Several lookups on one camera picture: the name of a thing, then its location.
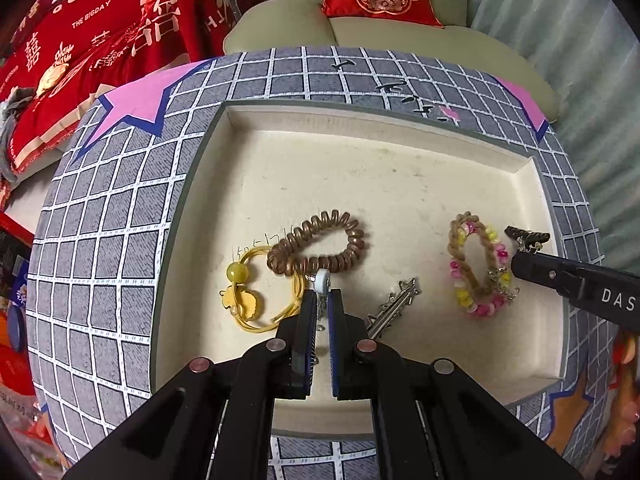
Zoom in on black bow hair clip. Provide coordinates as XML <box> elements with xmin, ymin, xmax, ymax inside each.
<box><xmin>504</xmin><ymin>225</ymin><xmax>551</xmax><ymax>253</ymax></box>

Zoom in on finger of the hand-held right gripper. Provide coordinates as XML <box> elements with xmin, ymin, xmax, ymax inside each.
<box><xmin>510</xmin><ymin>251</ymin><xmax>601</xmax><ymax>306</ymax></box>

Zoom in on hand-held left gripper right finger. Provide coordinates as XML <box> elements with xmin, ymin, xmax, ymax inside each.
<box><xmin>327</xmin><ymin>287</ymin><xmax>583</xmax><ymax>480</ymax></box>

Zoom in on cream sofa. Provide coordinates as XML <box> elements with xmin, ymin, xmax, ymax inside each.
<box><xmin>222</xmin><ymin>0</ymin><xmax>558</xmax><ymax>121</ymax></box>

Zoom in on orange printed bag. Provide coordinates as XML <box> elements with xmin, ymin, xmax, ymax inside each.
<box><xmin>600</xmin><ymin>335</ymin><xmax>640</xmax><ymax>466</ymax></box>

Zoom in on silver chain earrings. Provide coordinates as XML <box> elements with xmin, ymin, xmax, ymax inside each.
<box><xmin>487</xmin><ymin>267</ymin><xmax>521</xmax><ymax>306</ymax></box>

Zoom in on yellow hair tie with bead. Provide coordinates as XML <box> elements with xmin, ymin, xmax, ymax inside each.
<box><xmin>220</xmin><ymin>245</ymin><xmax>307</xmax><ymax>333</ymax></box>

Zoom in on pale green curtain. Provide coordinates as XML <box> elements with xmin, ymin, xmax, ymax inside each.
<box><xmin>465</xmin><ymin>0</ymin><xmax>640</xmax><ymax>281</ymax></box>

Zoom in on silver metal hair clip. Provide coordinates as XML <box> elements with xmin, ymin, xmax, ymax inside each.
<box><xmin>366</xmin><ymin>276</ymin><xmax>422</xmax><ymax>339</ymax></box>

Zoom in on grey cloth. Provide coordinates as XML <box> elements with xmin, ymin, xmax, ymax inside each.
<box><xmin>0</xmin><ymin>87</ymin><xmax>31</xmax><ymax>181</ymax></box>

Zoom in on tan braided hair tie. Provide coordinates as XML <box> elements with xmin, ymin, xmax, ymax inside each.
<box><xmin>448</xmin><ymin>211</ymin><xmax>507</xmax><ymax>298</ymax></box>

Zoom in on blue round lid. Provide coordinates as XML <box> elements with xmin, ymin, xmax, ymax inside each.
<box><xmin>7</xmin><ymin>305</ymin><xmax>26</xmax><ymax>353</ymax></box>

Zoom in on brown coil hair tie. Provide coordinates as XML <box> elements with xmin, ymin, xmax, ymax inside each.
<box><xmin>266</xmin><ymin>211</ymin><xmax>366</xmax><ymax>277</ymax></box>

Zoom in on grey checked tablecloth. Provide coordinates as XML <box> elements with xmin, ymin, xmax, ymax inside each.
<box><xmin>25</xmin><ymin>45</ymin><xmax>621</xmax><ymax>480</ymax></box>

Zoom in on white earring with silver chain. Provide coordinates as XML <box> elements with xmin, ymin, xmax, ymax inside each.
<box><xmin>311</xmin><ymin>268</ymin><xmax>335</xmax><ymax>333</ymax></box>

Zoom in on red plastic bag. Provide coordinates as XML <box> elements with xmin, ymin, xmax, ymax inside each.
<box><xmin>0</xmin><ymin>345</ymin><xmax>56</xmax><ymax>461</ymax></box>

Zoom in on grey jewelry tray cream lining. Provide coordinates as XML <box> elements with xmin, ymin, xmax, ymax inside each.
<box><xmin>150</xmin><ymin>99</ymin><xmax>571</xmax><ymax>441</ymax></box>

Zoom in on pink yellow beaded bracelet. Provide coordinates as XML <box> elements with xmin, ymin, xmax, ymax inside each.
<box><xmin>449</xmin><ymin>220</ymin><xmax>513</xmax><ymax>320</ymax></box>

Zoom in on dark blue printed box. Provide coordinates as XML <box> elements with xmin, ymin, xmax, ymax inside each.
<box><xmin>0</xmin><ymin>230</ymin><xmax>31</xmax><ymax>301</ymax></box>

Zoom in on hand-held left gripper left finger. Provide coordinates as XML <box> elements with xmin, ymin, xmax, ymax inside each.
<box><xmin>62</xmin><ymin>287</ymin><xmax>321</xmax><ymax>480</ymax></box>

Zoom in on red printed blanket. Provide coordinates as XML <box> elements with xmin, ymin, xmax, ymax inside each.
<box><xmin>0</xmin><ymin>0</ymin><xmax>263</xmax><ymax>176</ymax></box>

